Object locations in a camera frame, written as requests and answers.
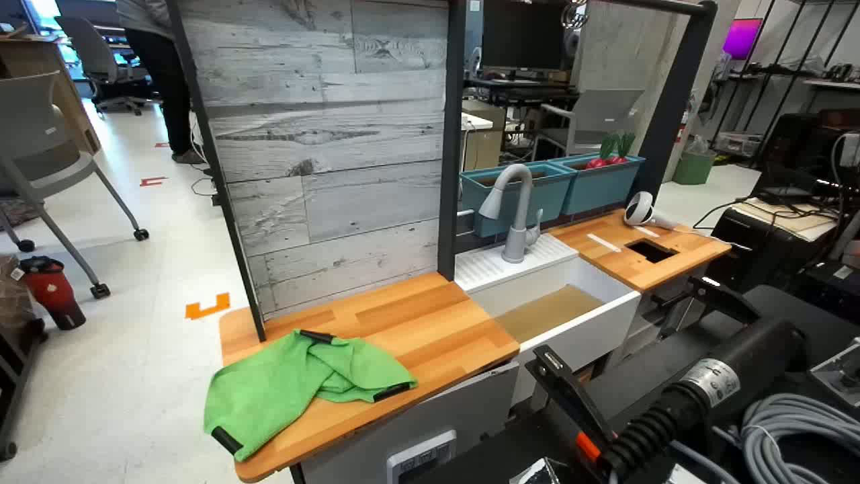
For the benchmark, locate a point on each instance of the grey toy faucet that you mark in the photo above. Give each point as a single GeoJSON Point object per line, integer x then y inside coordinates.
{"type": "Point", "coordinates": [517, 234]}

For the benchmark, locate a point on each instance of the green microfibre towel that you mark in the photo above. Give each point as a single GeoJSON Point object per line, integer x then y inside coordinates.
{"type": "Point", "coordinates": [270, 394]}

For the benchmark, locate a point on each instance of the plain wooden countertop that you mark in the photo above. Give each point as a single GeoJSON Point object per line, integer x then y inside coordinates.
{"type": "Point", "coordinates": [419, 322]}

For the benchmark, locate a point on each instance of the long teal planter box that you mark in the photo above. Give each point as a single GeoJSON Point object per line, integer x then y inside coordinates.
{"type": "Point", "coordinates": [545, 192]}

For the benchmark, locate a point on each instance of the grey wood-look back panel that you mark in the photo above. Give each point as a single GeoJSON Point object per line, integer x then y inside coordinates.
{"type": "Point", "coordinates": [311, 135]}

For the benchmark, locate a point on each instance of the white flat stick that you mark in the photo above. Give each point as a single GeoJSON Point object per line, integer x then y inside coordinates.
{"type": "Point", "coordinates": [606, 242]}

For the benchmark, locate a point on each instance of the teal planter box with plants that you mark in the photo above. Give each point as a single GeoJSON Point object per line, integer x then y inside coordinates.
{"type": "Point", "coordinates": [600, 189]}

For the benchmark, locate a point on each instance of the white toy sink basin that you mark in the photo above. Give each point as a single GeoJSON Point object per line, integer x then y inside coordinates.
{"type": "Point", "coordinates": [582, 338]}

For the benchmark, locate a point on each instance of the green plant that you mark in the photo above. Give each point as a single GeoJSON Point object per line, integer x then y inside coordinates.
{"type": "Point", "coordinates": [615, 145]}

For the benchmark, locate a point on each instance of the grey chair behind window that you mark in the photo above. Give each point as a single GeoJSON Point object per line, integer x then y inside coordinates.
{"type": "Point", "coordinates": [600, 111]}

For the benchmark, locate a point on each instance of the dark computer monitor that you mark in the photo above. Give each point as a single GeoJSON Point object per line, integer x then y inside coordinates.
{"type": "Point", "coordinates": [528, 35]}

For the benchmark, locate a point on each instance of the wooden countertop with hole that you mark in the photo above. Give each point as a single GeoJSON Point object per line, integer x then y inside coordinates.
{"type": "Point", "coordinates": [692, 244]}

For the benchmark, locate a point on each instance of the green bucket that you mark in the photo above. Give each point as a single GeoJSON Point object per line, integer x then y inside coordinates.
{"type": "Point", "coordinates": [694, 166]}

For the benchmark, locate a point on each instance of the person in dark trousers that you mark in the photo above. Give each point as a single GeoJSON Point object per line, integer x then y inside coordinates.
{"type": "Point", "coordinates": [165, 69]}

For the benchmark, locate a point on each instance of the black equipment case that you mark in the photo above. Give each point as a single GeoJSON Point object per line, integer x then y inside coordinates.
{"type": "Point", "coordinates": [768, 244]}

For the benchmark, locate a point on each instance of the purple lit monitor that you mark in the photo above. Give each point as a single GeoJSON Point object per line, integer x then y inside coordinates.
{"type": "Point", "coordinates": [743, 37]}

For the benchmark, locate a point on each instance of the red water bottle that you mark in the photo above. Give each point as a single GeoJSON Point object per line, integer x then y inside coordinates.
{"type": "Point", "coordinates": [53, 295]}

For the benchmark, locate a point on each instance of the black rolling office chair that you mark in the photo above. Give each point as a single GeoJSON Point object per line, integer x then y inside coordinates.
{"type": "Point", "coordinates": [95, 53]}

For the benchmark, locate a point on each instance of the grey chair on casters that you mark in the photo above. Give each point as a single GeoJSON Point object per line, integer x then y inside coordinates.
{"type": "Point", "coordinates": [35, 135]}

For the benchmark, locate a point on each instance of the metal storage shelf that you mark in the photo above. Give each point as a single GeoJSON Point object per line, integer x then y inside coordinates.
{"type": "Point", "coordinates": [833, 84]}

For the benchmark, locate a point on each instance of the thick black frame post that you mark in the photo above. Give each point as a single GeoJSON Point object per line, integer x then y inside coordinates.
{"type": "Point", "coordinates": [449, 135]}

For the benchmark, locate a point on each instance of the slanted thin black frame post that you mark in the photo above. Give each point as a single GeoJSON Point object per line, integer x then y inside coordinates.
{"type": "Point", "coordinates": [216, 161]}

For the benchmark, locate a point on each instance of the black frame post with beam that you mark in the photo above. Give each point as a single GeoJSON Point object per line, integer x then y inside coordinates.
{"type": "Point", "coordinates": [673, 96]}

